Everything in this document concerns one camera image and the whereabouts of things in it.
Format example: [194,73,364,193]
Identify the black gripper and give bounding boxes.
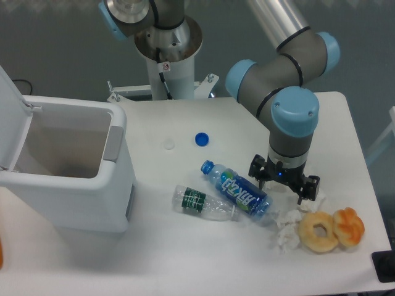
[248,154,320,204]

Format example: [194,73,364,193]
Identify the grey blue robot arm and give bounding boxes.
[99,1,340,200]

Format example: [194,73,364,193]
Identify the blue label plastic bottle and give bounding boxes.
[201,160,272,221]

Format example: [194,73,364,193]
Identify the blue bottle cap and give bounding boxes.
[194,132,209,147]

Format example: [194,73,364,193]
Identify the clear green label bottle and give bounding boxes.
[172,185,239,221]

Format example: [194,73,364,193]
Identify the white bottle cap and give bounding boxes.
[163,139,175,150]

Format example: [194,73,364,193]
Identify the crumpled white tissue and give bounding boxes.
[264,181,327,253]

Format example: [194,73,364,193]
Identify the orange glazed bun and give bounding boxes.
[333,207,365,247]

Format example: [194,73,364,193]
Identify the black device at corner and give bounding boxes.
[371,250,394,283]

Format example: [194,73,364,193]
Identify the white trash bin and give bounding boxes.
[1,96,136,232]

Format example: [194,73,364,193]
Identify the white bin lid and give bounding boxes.
[1,69,41,170]

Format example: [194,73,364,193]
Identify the orange object at edge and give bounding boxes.
[0,236,4,269]

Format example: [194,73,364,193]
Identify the ring doughnut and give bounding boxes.
[297,212,339,253]

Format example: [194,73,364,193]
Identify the white frame at right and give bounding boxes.
[365,106,394,167]

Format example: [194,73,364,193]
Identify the black pedestal cable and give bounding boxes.
[155,46,173,100]

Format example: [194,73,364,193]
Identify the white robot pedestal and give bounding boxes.
[107,15,219,101]

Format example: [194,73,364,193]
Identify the black floor cable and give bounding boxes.
[12,78,33,95]

